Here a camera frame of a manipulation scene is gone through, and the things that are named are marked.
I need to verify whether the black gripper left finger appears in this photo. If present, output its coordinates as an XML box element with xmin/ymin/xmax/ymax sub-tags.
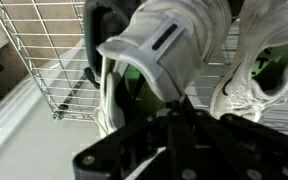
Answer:
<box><xmin>72</xmin><ymin>99</ymin><xmax>189</xmax><ymax>180</ymax></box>

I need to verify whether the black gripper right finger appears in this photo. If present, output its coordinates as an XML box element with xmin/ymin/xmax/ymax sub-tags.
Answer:
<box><xmin>183</xmin><ymin>95</ymin><xmax>288</xmax><ymax>180</ymax></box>

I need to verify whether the white shoe with slotted heel tab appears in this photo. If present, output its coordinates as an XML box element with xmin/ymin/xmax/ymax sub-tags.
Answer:
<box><xmin>93</xmin><ymin>0</ymin><xmax>233</xmax><ymax>138</ymax></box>

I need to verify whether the white Nike shoe green insole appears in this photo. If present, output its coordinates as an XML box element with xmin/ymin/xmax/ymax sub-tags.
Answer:
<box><xmin>208</xmin><ymin>0</ymin><xmax>288</xmax><ymax>123</ymax></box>

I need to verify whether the black shoe plain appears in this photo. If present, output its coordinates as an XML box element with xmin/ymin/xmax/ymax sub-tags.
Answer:
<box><xmin>83</xmin><ymin>0</ymin><xmax>143</xmax><ymax>89</ymax></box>

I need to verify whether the silver wire shoe rack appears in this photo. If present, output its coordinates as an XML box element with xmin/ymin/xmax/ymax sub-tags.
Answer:
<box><xmin>0</xmin><ymin>0</ymin><xmax>288</xmax><ymax>141</ymax></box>

